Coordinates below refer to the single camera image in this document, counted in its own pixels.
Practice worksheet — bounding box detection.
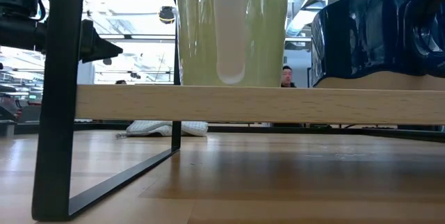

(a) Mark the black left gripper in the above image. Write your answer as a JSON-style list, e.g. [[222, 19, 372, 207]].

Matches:
[[0, 15, 124, 64]]

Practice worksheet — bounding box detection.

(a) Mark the pale green mug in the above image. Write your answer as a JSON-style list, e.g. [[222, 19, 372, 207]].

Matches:
[[176, 0, 289, 88]]

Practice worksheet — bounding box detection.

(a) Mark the dark blue glossy mug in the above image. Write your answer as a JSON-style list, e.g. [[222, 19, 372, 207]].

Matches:
[[311, 0, 445, 88]]

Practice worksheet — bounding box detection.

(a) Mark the black round hanging fixture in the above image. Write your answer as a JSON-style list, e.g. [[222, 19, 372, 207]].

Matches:
[[159, 6, 176, 25]]

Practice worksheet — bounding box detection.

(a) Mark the grey quilted pot holder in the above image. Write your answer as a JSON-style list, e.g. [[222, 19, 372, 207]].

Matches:
[[116, 120, 209, 138]]

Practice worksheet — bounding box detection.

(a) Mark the light wooden board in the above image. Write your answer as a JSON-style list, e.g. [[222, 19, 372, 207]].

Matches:
[[31, 0, 445, 222]]

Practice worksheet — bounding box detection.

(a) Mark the black aluminium table frame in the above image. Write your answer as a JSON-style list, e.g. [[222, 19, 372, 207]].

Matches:
[[13, 122, 445, 143]]

